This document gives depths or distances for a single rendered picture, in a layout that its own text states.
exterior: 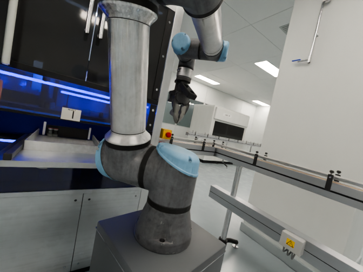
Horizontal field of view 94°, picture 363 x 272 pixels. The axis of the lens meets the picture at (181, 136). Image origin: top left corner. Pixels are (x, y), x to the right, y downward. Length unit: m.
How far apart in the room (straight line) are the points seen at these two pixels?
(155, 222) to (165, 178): 0.10
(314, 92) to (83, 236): 2.18
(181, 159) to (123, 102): 0.18
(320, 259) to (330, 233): 0.60
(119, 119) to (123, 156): 0.09
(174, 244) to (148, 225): 0.07
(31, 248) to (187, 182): 1.06
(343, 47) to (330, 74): 0.24
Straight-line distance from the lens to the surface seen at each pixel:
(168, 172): 0.39
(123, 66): 0.39
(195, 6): 0.42
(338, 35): 2.23
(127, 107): 0.40
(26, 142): 0.83
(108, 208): 1.26
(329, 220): 1.97
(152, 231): 0.45
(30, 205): 1.21
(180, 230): 0.45
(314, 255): 1.43
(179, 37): 0.75
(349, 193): 1.28
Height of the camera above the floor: 1.08
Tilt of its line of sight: 3 degrees down
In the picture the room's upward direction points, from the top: 11 degrees clockwise
